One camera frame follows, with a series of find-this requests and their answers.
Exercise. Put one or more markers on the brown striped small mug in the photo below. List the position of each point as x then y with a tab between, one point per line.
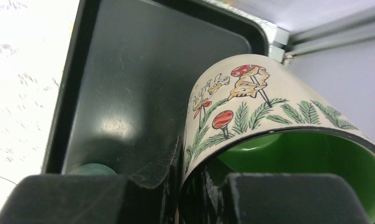
92	169

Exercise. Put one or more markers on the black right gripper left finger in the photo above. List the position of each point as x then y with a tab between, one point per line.
95	199

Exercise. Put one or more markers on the aluminium frame rail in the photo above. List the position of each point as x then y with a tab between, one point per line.
299	27

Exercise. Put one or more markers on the beige upside-down mug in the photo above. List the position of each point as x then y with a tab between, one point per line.
249	114

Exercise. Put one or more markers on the black serving tray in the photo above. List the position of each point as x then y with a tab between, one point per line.
129	71

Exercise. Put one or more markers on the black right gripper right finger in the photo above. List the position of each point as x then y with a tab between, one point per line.
281	199

